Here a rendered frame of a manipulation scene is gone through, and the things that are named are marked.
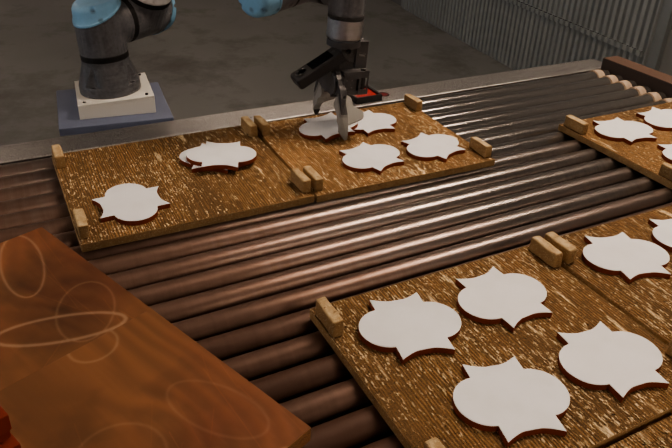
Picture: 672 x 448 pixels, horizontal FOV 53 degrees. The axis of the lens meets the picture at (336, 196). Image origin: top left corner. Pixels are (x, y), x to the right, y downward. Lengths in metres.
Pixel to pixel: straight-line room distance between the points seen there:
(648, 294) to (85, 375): 0.80
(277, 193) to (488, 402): 0.58
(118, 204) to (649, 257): 0.88
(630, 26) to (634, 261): 3.20
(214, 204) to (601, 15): 3.54
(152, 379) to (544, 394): 0.46
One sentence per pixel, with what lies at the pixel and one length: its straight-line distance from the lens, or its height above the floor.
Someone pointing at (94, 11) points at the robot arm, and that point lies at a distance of 1.73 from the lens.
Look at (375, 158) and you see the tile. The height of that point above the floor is 0.95.
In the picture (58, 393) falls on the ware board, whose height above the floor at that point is 1.04.
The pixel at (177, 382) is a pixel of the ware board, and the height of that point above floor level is 1.04.
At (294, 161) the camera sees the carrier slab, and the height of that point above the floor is 0.94.
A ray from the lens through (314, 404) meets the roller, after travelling 0.85.
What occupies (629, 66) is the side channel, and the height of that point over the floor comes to 0.95.
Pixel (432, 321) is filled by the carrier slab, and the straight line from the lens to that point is 0.94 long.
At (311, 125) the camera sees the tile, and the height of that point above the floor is 0.95.
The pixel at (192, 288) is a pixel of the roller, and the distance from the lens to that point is 1.04.
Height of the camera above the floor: 1.54
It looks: 29 degrees down
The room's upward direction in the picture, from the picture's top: 3 degrees clockwise
